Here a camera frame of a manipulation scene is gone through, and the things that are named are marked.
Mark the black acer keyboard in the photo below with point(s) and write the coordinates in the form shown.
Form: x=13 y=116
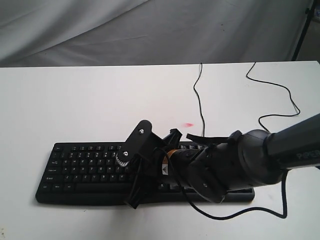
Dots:
x=84 y=174

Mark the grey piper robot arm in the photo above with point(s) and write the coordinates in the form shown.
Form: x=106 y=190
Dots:
x=222 y=164

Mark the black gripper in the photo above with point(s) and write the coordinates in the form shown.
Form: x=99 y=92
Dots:
x=163 y=160

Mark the grey backdrop cloth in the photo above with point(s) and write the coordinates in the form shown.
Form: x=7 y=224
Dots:
x=54 y=33

